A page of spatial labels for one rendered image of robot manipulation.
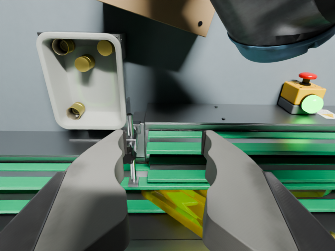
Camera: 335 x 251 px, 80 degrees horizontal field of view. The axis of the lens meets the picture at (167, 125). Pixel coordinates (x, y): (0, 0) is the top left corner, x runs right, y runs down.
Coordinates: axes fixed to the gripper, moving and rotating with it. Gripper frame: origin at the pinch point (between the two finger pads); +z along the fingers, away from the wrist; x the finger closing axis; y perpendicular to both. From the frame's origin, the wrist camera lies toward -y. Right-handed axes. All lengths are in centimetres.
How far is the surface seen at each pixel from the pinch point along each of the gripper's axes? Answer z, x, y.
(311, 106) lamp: 32.7, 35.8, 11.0
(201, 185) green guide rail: 22.0, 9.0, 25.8
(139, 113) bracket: 34.9, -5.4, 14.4
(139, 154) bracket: 29.5, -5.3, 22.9
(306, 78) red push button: 38, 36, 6
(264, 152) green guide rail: 21.5, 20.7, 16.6
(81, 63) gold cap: 36.6, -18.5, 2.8
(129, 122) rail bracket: 22.0, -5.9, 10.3
